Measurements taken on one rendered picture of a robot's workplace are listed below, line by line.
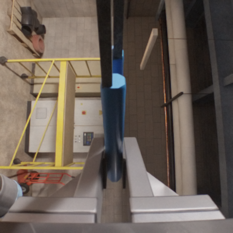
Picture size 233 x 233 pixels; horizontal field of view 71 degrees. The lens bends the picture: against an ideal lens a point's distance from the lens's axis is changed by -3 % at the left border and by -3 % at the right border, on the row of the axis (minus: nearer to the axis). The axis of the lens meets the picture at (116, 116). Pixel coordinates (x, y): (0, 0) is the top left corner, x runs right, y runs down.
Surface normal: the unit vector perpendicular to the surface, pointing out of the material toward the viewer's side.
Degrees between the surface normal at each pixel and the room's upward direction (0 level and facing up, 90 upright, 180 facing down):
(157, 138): 90
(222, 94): 90
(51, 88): 90
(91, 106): 90
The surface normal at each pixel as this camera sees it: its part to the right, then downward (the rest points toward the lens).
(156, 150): 0.00, -0.13
